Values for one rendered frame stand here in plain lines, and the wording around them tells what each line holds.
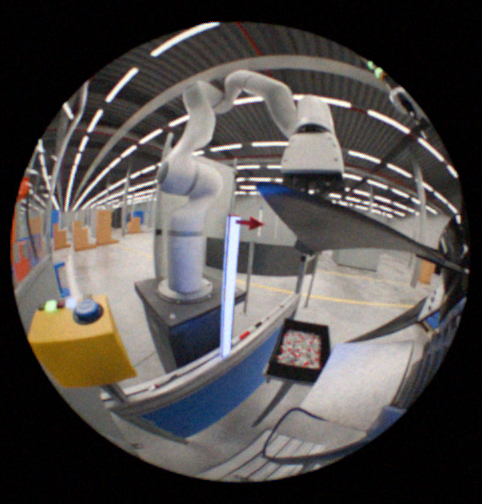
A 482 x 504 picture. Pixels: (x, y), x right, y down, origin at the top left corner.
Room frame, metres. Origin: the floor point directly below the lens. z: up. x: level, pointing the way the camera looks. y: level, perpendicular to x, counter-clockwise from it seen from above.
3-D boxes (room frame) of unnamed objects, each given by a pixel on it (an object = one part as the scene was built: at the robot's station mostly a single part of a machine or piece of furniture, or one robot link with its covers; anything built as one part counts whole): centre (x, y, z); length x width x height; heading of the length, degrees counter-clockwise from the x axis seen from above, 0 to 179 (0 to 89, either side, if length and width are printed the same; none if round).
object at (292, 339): (0.31, -0.21, 0.83); 0.19 x 0.14 x 0.04; 157
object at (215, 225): (1.92, 0.56, 1.10); 1.21 x 0.06 x 2.20; 141
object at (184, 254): (0.47, 0.18, 1.04); 0.19 x 0.19 x 0.18
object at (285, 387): (0.25, -0.18, 0.40); 0.03 x 0.03 x 0.80; 66
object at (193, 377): (0.36, -0.04, 0.82); 0.90 x 0.04 x 0.08; 141
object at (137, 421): (0.02, 0.23, 0.39); 0.04 x 0.04 x 0.78; 51
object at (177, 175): (0.44, 0.20, 1.50); 0.16 x 0.12 x 0.50; 148
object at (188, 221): (0.49, 0.16, 1.25); 0.19 x 0.12 x 0.24; 148
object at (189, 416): (0.36, -0.04, 0.45); 0.82 x 0.02 x 0.66; 141
